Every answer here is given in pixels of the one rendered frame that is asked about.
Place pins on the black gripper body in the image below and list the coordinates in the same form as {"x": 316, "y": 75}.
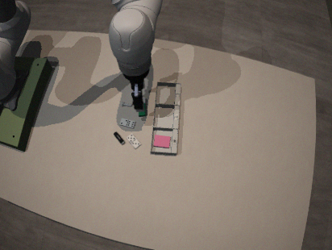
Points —
{"x": 136, "y": 79}

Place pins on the white domino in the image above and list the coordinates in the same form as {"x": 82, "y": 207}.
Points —
{"x": 127, "y": 123}
{"x": 134, "y": 142}

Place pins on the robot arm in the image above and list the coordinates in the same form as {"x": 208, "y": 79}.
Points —
{"x": 131, "y": 36}

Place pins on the grey three-compartment bin rack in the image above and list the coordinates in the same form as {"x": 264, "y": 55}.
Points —
{"x": 166, "y": 116}

